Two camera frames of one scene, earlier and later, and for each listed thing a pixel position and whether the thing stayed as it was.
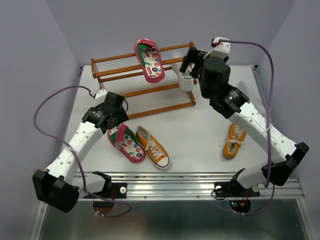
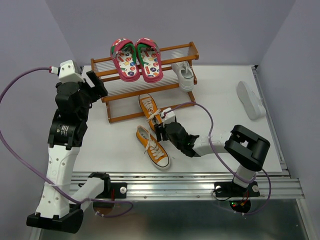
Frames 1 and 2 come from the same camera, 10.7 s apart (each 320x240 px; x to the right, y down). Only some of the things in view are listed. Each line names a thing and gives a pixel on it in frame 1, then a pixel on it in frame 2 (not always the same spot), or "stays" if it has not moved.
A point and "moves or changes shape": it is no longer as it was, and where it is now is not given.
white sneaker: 186,81 stays
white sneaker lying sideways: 254,98 stays
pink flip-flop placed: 150,57 stays
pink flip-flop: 125,140 -> 123,51
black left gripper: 121,115 -> 97,91
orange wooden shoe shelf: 121,73 stays
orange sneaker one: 235,139 moves or changes shape
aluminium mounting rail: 188,186 stays
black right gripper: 194,56 -> 158,129
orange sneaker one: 158,156 stays
